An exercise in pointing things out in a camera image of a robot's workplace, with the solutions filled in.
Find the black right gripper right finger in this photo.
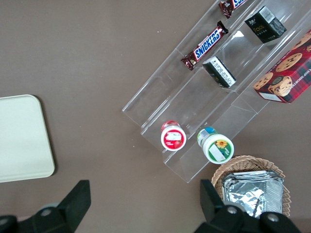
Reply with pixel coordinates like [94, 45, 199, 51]
[194, 179, 302, 233]

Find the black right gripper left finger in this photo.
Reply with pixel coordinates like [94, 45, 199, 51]
[0, 180, 91, 233]

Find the green yogurt cup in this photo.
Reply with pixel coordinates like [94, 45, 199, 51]
[196, 127, 235, 165]

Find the cream plastic tray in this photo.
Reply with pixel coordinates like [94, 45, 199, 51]
[0, 94, 55, 183]

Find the stack of foil trays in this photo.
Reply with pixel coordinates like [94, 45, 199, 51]
[222, 170, 285, 219]

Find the wicker basket with foil trays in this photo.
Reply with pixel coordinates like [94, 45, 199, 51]
[211, 155, 292, 218]

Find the red yogurt cup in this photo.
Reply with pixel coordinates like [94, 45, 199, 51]
[160, 120, 187, 151]

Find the clear acrylic stepped shelf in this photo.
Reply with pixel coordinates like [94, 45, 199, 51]
[121, 0, 311, 183]

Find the small black carton box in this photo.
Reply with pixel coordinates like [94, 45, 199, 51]
[202, 56, 237, 88]
[244, 5, 287, 44]

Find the red tartan cookie box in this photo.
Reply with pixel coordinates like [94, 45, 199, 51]
[252, 29, 311, 104]

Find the Snickers chocolate bar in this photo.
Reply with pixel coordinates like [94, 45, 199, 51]
[218, 0, 249, 19]
[180, 20, 229, 71]

